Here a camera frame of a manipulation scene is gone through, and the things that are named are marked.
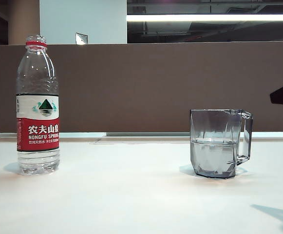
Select brown desk partition panel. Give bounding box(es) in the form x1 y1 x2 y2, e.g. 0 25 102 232
0 43 283 134

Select grey transparent plastic cup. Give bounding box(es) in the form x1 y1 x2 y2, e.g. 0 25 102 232
189 108 254 180

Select long white ceiling light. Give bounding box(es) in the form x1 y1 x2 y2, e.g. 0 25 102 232
126 14 283 22

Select Nongfu Spring water bottle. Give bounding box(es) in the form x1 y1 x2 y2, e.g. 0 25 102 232
16 35 60 176

